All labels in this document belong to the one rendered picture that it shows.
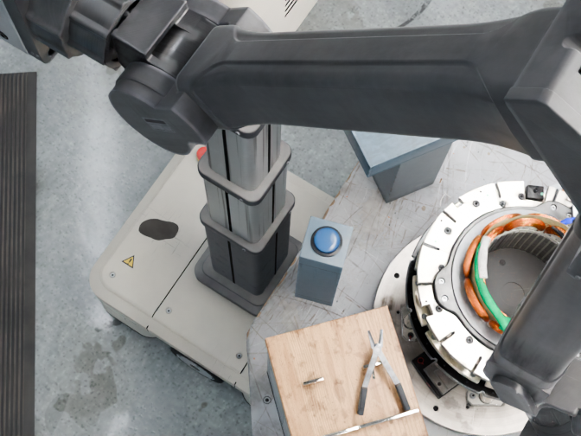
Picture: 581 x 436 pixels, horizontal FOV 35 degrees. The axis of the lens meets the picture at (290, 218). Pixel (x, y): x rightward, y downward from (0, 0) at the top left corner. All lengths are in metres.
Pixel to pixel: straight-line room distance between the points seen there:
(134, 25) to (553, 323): 0.37
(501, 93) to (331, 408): 0.95
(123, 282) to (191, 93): 1.61
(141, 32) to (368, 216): 1.08
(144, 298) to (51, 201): 0.52
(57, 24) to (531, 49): 0.38
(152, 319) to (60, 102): 0.80
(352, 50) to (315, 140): 2.09
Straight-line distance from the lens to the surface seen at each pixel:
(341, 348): 1.37
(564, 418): 0.92
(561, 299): 0.64
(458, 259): 1.39
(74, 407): 2.48
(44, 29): 0.73
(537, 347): 0.75
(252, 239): 1.80
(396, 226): 1.73
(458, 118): 0.50
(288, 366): 1.36
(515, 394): 0.84
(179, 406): 2.44
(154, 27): 0.70
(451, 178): 1.78
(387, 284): 1.68
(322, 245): 1.43
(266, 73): 0.59
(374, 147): 1.52
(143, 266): 2.25
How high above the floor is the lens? 2.41
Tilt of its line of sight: 71 degrees down
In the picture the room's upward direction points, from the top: 4 degrees clockwise
